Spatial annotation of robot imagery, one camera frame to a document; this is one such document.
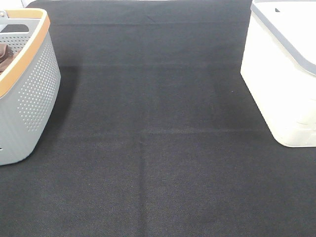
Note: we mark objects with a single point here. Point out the white plastic storage bin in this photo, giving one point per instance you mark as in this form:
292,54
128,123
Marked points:
279,68

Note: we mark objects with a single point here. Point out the grey perforated laundry basket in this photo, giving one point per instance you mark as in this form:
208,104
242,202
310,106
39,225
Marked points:
29,85

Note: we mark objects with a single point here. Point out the black fabric table mat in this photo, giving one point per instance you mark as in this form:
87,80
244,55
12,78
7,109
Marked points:
154,132

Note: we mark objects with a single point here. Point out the brown towels in basket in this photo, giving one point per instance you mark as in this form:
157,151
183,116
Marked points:
6,56

